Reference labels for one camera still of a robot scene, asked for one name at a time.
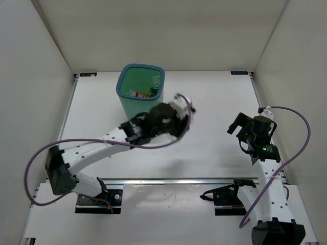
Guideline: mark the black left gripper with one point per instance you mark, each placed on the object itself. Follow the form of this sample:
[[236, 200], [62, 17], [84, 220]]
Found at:
[[179, 129]]

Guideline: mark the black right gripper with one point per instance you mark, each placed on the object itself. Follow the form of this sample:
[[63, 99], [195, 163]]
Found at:
[[243, 121]]

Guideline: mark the green label clear bottle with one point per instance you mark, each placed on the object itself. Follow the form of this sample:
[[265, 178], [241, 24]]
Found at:
[[155, 85]]

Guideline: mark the red label water bottle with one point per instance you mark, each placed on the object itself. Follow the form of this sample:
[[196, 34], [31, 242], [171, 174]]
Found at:
[[134, 93]]

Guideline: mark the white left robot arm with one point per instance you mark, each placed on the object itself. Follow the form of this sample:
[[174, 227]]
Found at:
[[65, 165]]

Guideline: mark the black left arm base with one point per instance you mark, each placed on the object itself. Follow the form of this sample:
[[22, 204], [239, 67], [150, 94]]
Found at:
[[109, 201]]

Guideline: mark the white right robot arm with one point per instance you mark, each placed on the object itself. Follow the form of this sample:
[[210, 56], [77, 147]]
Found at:
[[266, 204]]

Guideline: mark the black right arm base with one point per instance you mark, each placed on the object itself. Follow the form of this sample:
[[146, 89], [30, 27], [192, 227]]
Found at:
[[225, 198]]

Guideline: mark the green plastic bin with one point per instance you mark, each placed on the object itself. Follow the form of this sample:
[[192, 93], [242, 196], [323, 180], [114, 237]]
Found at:
[[138, 77]]

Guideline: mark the right corner label sticker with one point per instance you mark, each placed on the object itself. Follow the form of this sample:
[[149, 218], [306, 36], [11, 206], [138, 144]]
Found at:
[[239, 72]]

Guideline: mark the corner label sticker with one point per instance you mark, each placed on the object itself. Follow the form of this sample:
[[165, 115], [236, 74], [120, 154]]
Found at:
[[239, 72], [88, 74]]

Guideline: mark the left corner label sticker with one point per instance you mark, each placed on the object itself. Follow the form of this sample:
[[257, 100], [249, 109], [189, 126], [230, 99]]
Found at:
[[88, 74]]

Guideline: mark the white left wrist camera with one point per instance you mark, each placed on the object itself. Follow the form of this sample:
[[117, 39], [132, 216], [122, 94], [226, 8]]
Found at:
[[182, 105]]

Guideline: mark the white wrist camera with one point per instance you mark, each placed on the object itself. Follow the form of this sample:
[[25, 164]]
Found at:
[[266, 112], [182, 105]]

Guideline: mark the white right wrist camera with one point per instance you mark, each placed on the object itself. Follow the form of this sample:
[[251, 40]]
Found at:
[[266, 112]]

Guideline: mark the aluminium table edge rail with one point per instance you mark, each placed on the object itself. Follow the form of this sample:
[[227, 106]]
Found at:
[[167, 181]]

